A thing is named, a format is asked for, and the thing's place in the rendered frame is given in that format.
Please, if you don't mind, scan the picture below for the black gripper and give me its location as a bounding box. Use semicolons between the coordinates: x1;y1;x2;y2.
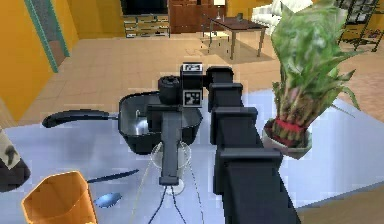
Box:
146;75;206;224

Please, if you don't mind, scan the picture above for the grey television stand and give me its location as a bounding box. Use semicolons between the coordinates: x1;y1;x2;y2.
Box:
123;13;171;39

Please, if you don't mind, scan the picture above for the black television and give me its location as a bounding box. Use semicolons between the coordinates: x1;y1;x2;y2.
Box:
119;0;169;16

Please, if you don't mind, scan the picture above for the clear wine glass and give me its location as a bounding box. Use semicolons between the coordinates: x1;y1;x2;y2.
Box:
149;139;193;196

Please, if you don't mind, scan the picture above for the blue knife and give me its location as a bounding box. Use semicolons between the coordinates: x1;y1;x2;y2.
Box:
87;169;140;184

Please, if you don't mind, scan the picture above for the black frying pan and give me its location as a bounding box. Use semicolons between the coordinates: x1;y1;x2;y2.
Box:
41;91;204;156

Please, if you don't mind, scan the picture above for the orange paper bag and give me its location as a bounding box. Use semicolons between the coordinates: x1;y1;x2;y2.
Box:
21;170;99;224

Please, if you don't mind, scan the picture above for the brown and beige bottle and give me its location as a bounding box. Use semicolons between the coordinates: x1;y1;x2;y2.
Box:
0;128;32;194

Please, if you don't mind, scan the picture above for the pale wooden chair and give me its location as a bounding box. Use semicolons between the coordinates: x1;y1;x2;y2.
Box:
200;13;232;54

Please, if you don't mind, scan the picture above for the brown wooden cupboard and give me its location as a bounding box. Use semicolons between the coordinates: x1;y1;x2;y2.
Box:
167;0;228;35

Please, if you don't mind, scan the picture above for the brown dining table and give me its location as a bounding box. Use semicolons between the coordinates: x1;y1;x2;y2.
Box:
201;16;270;62

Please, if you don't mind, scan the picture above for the green plant in grey pot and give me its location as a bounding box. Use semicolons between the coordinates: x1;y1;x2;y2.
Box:
262;0;365;160

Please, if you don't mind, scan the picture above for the white table lamp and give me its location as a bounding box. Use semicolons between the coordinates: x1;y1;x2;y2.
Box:
213;0;227;20

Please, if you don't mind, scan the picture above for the white sofa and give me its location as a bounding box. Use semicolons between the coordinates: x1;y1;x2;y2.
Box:
251;0;314;37

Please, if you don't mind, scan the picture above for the teal framed doorway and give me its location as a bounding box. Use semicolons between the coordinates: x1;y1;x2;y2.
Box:
23;0;71;74

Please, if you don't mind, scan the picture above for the black metal shelf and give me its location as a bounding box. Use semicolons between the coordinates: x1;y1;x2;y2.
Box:
337;0;384;53

